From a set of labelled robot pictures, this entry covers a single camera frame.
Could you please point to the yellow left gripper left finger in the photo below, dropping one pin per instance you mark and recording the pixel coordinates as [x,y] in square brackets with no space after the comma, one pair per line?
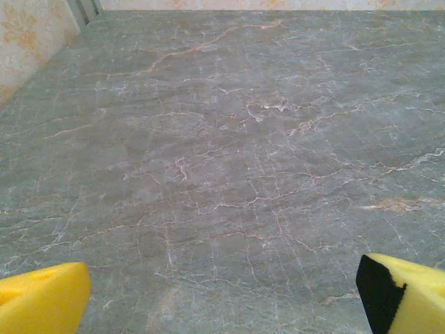
[41,302]

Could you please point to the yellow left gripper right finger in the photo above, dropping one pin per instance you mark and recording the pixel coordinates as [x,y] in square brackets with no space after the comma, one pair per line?
[417,299]

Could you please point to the aluminium frame post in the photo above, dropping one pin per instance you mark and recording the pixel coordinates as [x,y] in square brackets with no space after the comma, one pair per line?
[85,12]

